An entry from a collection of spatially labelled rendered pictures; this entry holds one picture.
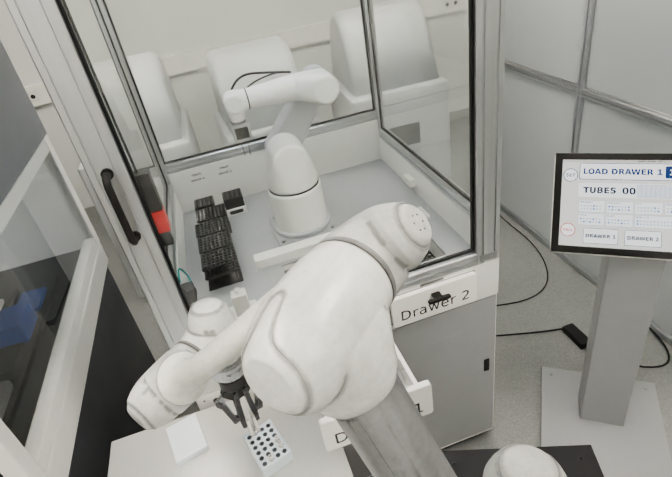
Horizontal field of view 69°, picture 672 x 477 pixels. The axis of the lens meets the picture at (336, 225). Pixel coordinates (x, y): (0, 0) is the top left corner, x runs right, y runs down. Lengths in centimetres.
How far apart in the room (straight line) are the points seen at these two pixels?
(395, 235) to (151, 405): 62
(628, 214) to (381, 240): 114
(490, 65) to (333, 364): 96
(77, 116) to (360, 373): 81
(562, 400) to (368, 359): 189
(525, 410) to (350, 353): 190
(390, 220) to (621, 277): 130
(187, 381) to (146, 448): 63
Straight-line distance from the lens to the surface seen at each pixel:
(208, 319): 109
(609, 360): 211
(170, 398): 104
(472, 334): 178
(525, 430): 236
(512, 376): 252
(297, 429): 146
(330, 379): 55
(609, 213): 167
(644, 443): 239
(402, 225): 64
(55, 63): 112
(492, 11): 130
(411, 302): 153
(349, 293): 57
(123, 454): 162
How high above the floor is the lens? 192
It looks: 32 degrees down
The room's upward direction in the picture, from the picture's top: 10 degrees counter-clockwise
